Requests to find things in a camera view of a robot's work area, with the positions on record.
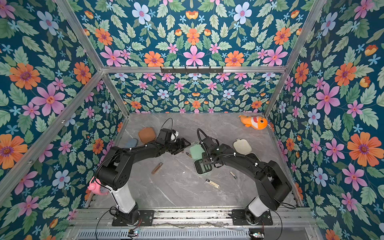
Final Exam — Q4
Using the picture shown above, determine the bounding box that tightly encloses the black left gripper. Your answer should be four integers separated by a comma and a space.
164, 137, 193, 155

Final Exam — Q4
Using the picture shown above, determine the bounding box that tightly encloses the green nail clipper case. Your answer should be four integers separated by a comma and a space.
190, 145, 213, 175

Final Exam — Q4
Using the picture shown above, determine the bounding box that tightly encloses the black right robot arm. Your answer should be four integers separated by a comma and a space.
200, 139, 292, 225

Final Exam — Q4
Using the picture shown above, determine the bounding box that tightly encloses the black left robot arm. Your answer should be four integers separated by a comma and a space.
95, 129, 191, 226

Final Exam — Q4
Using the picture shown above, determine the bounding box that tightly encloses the cream large nail clipper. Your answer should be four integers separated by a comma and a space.
206, 179, 220, 189

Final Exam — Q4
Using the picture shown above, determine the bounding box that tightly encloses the small silver nail clipper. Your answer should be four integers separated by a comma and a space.
230, 171, 237, 179

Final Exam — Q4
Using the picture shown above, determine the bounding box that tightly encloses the cream nail clipper case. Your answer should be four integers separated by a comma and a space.
233, 139, 259, 160

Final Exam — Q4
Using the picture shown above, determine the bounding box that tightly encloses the brown nail clipper case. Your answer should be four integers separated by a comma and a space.
138, 127, 157, 144

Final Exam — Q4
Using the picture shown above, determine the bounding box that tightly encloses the blue oval case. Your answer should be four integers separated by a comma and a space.
124, 139, 138, 148

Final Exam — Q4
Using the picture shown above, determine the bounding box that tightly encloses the orange clownfish plush toy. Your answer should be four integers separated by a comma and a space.
239, 115, 268, 130

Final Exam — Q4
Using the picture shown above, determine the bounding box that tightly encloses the pink alarm clock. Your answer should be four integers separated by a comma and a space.
88, 178, 110, 196

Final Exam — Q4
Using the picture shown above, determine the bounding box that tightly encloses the black hook rail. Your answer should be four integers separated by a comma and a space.
160, 67, 224, 74

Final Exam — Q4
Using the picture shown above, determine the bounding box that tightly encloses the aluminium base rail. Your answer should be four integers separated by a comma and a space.
74, 206, 317, 229

